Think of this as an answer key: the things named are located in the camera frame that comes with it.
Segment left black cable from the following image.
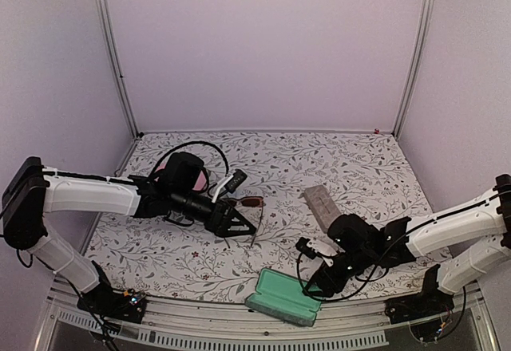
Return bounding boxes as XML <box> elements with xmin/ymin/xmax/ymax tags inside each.
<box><xmin>149</xmin><ymin>141</ymin><xmax>229</xmax><ymax>184</ymax></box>

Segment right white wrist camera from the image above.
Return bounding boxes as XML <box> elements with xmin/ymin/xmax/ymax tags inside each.
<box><xmin>295</xmin><ymin>237</ymin><xmax>338</xmax><ymax>267</ymax></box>

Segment left aluminium frame post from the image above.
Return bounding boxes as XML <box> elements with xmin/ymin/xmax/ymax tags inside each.
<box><xmin>95</xmin><ymin>0</ymin><xmax>140</xmax><ymax>139</ymax></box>

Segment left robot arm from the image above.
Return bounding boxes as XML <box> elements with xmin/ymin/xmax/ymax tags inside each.
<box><xmin>1</xmin><ymin>152</ymin><xmax>256</xmax><ymax>314</ymax></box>

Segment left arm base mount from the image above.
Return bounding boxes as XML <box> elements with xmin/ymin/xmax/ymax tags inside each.
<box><xmin>77</xmin><ymin>262</ymin><xmax>147</xmax><ymax>324</ymax></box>

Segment black cable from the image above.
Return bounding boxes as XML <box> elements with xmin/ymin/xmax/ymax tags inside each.
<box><xmin>295</xmin><ymin>223</ymin><xmax>412</xmax><ymax>302</ymax></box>
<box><xmin>149</xmin><ymin>141</ymin><xmax>229</xmax><ymax>184</ymax></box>

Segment right black cable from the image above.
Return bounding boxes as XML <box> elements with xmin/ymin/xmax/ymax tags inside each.
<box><xmin>295</xmin><ymin>223</ymin><xmax>412</xmax><ymax>302</ymax></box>

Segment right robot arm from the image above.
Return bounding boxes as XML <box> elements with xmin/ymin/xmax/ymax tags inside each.
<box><xmin>296</xmin><ymin>174</ymin><xmax>510</xmax><ymax>316</ymax></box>

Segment blue glasses case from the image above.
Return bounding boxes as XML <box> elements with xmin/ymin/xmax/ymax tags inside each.
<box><xmin>244</xmin><ymin>268</ymin><xmax>321</xmax><ymax>327</ymax></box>

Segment aluminium frame post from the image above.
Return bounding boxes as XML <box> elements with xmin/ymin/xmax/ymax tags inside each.
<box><xmin>95</xmin><ymin>0</ymin><xmax>140</xmax><ymax>139</ymax></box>
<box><xmin>392</xmin><ymin>0</ymin><xmax>435</xmax><ymax>140</ymax></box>

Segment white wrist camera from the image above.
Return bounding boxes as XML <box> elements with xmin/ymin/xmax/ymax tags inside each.
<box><xmin>212</xmin><ymin>169</ymin><xmax>248</xmax><ymax>203</ymax></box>
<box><xmin>295</xmin><ymin>237</ymin><xmax>338</xmax><ymax>267</ymax></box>

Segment right aluminium frame post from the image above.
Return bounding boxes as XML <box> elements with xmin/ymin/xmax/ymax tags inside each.
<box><xmin>392</xmin><ymin>0</ymin><xmax>435</xmax><ymax>140</ymax></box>

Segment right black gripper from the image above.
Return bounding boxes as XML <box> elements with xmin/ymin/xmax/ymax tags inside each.
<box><xmin>303</xmin><ymin>246</ymin><xmax>374</xmax><ymax>298</ymax></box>

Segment grey glasses case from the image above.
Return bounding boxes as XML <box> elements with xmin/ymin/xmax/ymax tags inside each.
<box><xmin>303</xmin><ymin>185</ymin><xmax>341</xmax><ymax>233</ymax></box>

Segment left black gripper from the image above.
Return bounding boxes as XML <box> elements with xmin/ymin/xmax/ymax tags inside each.
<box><xmin>171</xmin><ymin>187</ymin><xmax>256</xmax><ymax>238</ymax></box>

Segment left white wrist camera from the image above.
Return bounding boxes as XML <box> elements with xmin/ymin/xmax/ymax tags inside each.
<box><xmin>212</xmin><ymin>169</ymin><xmax>248</xmax><ymax>203</ymax></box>

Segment front aluminium rail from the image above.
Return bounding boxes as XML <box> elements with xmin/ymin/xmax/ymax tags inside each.
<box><xmin>34</xmin><ymin>278</ymin><xmax>500</xmax><ymax>351</ymax></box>

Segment pink plate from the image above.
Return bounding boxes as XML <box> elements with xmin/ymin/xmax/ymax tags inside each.
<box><xmin>156</xmin><ymin>163</ymin><xmax>207</xmax><ymax>191</ymax></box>

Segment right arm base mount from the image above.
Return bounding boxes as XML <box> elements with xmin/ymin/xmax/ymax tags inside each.
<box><xmin>385</xmin><ymin>265</ymin><xmax>454</xmax><ymax>343</ymax></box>

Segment brown sunglasses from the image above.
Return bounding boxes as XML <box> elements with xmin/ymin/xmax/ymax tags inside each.
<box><xmin>224</xmin><ymin>196</ymin><xmax>265</xmax><ymax>247</ymax></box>

